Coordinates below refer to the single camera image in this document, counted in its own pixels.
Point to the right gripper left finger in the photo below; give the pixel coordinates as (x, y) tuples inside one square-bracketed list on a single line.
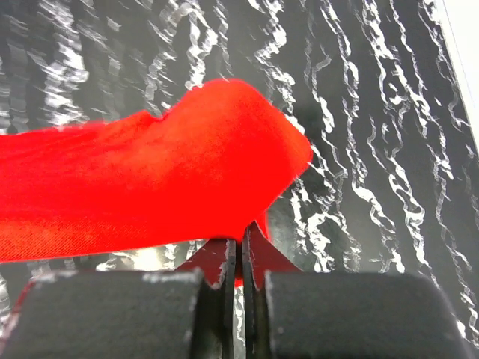
[(181, 313)]

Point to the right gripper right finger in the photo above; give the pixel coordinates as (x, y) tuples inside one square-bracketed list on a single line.
[(290, 313)]

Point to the red t shirt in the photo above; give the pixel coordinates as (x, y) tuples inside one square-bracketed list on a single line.
[(205, 169)]

